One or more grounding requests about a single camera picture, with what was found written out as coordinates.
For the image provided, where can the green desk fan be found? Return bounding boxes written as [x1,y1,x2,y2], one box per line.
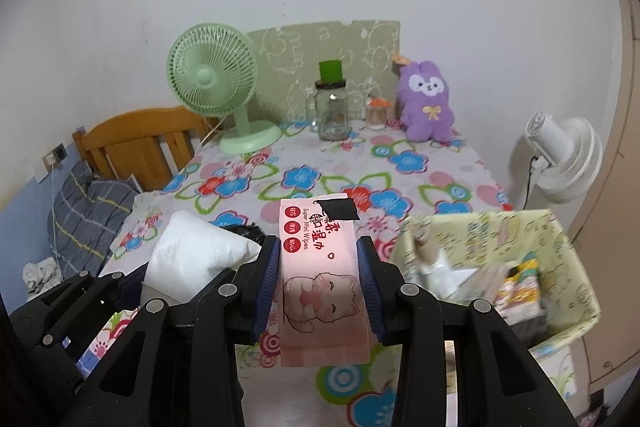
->
[166,23,284,156]

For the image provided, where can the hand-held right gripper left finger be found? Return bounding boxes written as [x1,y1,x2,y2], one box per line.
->
[80,234,282,427]

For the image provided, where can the crumpled white cloth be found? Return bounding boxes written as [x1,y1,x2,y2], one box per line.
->
[22,257,64,299]

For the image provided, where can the pink wet wipes pack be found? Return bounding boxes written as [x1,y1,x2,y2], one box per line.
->
[277,196,374,368]

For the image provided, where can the beige door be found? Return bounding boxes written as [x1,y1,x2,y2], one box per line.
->
[582,0,640,408]

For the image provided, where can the purple plush toy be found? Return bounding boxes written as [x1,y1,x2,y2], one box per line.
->
[392,53,459,144]

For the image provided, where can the wall power outlet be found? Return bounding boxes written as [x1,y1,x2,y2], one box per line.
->
[42,143,69,168]

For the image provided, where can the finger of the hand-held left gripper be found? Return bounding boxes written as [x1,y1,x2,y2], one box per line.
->
[11,270,147,333]
[12,307,118,408]

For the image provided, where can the white fan cable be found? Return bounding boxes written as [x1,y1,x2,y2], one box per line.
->
[192,117,226,162]

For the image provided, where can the green patterned board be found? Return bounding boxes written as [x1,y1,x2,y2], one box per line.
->
[247,19,401,134]

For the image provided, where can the yellow-green fabric storage box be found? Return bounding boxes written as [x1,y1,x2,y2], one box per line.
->
[389,208,603,401]

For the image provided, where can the white paper towels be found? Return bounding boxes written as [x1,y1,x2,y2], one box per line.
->
[141,210,264,306]

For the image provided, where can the wooden bed headboard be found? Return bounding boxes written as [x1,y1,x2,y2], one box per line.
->
[71,105,222,196]

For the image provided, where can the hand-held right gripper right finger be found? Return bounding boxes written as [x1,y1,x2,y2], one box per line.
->
[355,234,581,427]

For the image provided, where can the small jar orange lid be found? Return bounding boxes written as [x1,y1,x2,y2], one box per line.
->
[365,97,391,132]

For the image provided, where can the white floor fan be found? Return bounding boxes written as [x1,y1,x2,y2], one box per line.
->
[507,110,605,210]

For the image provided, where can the yellow cartoon tissue pack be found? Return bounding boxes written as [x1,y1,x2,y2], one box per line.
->
[502,257,544,293]

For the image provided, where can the dark plaid pillow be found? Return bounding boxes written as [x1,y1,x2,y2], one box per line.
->
[47,162,144,281]

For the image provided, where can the glass jar green lid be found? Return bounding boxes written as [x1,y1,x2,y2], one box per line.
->
[305,59,350,143]

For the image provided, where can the floral tablecloth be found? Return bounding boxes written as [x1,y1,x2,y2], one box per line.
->
[75,119,516,427]

